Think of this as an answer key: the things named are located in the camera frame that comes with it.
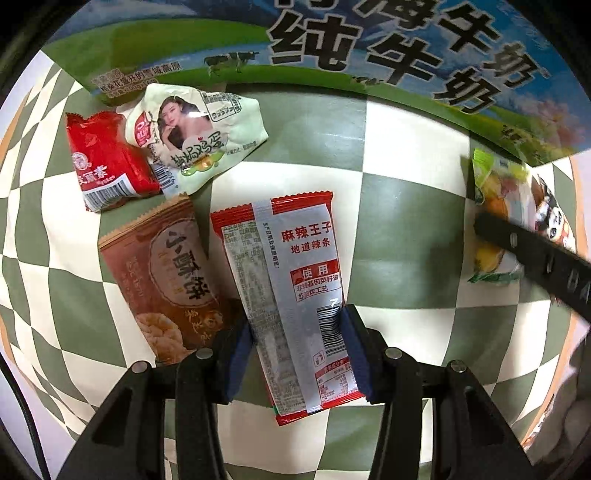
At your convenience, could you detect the red white spicy strip packet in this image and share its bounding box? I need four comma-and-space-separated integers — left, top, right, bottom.
210, 189, 366, 426

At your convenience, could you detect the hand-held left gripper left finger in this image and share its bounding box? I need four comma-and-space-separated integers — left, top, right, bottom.
55, 316, 254, 480

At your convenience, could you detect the small red snack packet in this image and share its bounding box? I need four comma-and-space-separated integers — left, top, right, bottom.
66, 111, 161, 214

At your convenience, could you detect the pale green portrait snack packet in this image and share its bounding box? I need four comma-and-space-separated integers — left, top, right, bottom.
124, 83, 269, 200

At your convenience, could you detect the brown panda snack packet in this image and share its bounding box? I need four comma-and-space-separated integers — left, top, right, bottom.
529, 174, 580, 252

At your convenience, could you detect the colourful candy packet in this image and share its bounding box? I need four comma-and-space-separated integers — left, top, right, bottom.
466, 148, 539, 284

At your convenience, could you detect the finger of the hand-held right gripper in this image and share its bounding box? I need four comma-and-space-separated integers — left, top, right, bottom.
475, 209, 591, 324

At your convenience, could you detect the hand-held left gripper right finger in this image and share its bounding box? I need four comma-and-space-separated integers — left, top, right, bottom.
342, 305, 539, 480

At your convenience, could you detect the green white checkered mat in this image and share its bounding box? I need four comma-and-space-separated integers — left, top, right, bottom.
0, 46, 591, 480

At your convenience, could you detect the brown biscuit packet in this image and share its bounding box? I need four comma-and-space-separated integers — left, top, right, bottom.
98, 194, 242, 366

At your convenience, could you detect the cardboard box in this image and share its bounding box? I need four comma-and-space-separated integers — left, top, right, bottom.
41, 0, 591, 169

